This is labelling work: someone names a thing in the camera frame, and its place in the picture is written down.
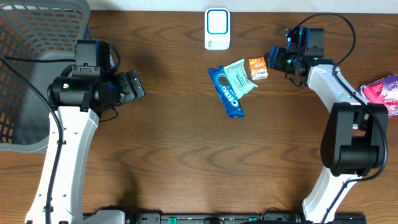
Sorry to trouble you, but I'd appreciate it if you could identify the dark grey plastic basket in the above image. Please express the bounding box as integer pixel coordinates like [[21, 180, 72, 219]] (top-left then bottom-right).
[[1, 0, 91, 153]]

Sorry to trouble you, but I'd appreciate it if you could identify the teal packet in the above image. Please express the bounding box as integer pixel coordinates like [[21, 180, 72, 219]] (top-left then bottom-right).
[[223, 58, 258, 99]]

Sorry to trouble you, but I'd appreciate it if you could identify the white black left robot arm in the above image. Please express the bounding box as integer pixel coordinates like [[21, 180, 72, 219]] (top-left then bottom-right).
[[25, 65, 145, 223]]

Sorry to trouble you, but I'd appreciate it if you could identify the white barcode scanner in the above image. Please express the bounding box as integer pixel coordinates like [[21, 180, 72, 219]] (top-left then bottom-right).
[[205, 7, 231, 50]]

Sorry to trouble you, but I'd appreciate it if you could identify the purple red tissue pack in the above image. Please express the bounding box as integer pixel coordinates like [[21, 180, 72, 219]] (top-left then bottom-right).
[[359, 74, 397, 118]]

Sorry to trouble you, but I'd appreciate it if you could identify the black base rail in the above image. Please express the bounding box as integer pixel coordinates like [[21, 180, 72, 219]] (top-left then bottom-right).
[[83, 212, 368, 224]]

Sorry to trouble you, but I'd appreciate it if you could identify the orange tissue pocket pack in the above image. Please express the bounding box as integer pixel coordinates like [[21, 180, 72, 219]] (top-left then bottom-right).
[[249, 57, 268, 80]]

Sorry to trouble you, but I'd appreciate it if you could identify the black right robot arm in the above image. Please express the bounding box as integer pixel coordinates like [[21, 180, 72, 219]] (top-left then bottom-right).
[[265, 47, 388, 223]]

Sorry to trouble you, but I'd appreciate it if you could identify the blue snack bar wrapper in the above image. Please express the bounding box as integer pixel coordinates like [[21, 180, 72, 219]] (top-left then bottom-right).
[[207, 66, 244, 118]]

